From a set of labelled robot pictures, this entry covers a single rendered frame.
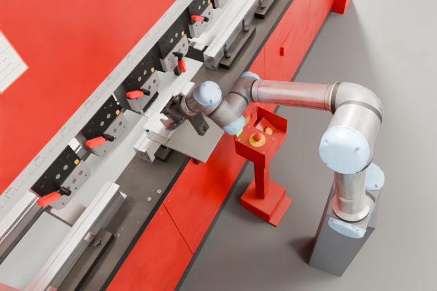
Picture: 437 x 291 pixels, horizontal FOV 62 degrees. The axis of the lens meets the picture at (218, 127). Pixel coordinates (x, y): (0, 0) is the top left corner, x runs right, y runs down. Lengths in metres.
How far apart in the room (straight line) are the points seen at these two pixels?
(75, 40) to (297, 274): 1.71
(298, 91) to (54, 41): 0.66
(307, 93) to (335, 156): 0.22
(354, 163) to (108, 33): 0.73
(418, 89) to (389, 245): 1.21
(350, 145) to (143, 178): 0.88
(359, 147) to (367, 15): 2.70
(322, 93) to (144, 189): 0.80
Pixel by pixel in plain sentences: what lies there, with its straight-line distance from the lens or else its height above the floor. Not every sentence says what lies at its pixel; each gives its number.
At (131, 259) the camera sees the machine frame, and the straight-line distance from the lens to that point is 1.49.
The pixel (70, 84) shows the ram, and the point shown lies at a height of 1.48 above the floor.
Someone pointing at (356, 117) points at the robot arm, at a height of 1.41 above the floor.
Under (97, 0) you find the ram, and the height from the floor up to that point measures 1.61.
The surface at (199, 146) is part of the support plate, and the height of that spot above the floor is 1.00.
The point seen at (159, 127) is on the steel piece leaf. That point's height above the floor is 1.00.
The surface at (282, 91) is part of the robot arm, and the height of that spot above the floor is 1.31.
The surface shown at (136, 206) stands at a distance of 1.46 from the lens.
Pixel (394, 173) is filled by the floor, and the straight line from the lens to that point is 2.56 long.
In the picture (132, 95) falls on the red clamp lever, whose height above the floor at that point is 1.31.
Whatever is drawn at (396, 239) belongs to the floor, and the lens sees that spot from 2.38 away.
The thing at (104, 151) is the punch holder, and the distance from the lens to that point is 1.23.
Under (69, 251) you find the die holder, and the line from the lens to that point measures 1.39.
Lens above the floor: 2.15
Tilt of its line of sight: 55 degrees down
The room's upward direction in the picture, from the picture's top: 11 degrees counter-clockwise
